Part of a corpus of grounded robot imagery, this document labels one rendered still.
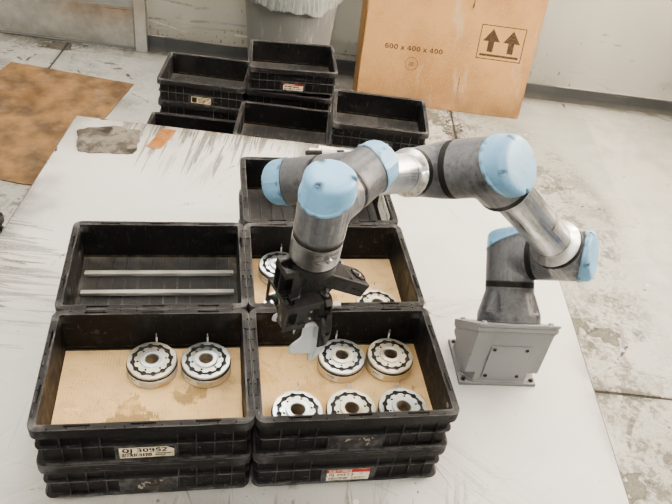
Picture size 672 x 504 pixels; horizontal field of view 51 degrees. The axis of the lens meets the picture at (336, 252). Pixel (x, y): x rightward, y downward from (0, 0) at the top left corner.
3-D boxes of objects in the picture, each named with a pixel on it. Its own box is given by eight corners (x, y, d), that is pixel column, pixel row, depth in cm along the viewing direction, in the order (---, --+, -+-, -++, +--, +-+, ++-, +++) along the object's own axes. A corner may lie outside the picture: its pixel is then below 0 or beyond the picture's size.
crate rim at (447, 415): (424, 313, 161) (426, 306, 160) (459, 422, 139) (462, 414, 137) (248, 315, 154) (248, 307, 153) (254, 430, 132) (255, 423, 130)
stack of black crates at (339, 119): (406, 184, 339) (425, 99, 311) (409, 222, 316) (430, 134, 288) (323, 174, 337) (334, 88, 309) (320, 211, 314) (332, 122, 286)
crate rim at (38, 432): (248, 315, 154) (248, 307, 153) (254, 430, 132) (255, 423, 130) (54, 318, 147) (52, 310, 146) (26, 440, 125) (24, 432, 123)
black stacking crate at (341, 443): (416, 342, 167) (425, 308, 160) (447, 450, 145) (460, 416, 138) (247, 346, 160) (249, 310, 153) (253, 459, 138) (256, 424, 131)
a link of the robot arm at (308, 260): (330, 214, 105) (355, 250, 100) (325, 236, 108) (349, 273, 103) (283, 222, 102) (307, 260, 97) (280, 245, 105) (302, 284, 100)
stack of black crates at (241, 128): (323, 174, 337) (331, 111, 316) (320, 212, 314) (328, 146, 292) (239, 164, 335) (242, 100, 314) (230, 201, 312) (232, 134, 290)
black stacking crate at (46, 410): (245, 346, 160) (247, 310, 153) (251, 459, 138) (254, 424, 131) (61, 350, 153) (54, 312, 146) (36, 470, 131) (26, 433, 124)
